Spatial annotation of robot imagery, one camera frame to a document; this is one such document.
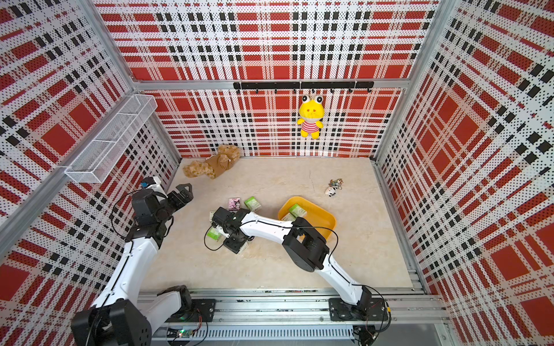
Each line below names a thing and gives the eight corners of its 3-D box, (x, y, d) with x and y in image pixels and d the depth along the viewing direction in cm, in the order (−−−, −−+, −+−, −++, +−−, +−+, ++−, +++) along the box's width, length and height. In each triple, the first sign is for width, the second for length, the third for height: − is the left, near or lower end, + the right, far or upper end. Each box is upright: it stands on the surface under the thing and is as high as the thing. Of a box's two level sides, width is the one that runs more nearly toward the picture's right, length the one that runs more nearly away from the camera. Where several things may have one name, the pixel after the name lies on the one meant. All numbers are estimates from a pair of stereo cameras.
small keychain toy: (324, 194, 108) (324, 191, 106) (331, 178, 115) (332, 175, 113) (337, 199, 106) (338, 196, 104) (344, 182, 113) (345, 180, 111)
